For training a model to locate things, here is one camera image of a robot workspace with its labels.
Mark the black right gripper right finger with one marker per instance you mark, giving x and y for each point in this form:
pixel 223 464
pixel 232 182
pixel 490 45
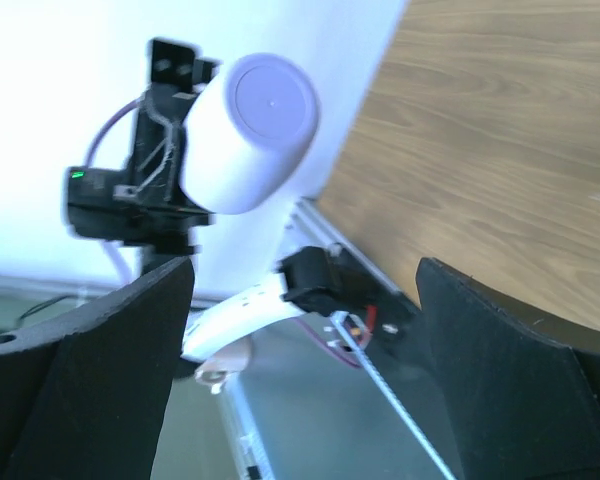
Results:
pixel 521 385

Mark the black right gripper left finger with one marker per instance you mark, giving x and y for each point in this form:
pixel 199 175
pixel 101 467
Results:
pixel 83 395

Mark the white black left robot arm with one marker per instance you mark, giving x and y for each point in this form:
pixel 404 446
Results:
pixel 311 280

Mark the aluminium slotted rail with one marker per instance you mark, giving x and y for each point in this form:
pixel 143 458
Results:
pixel 244 438

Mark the lilac plastic cup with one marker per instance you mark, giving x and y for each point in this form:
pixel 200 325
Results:
pixel 248 131

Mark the beige cylinder on frame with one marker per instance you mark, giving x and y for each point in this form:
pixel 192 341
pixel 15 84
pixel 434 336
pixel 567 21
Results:
pixel 224 364

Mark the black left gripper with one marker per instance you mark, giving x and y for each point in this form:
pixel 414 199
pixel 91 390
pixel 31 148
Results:
pixel 150 208

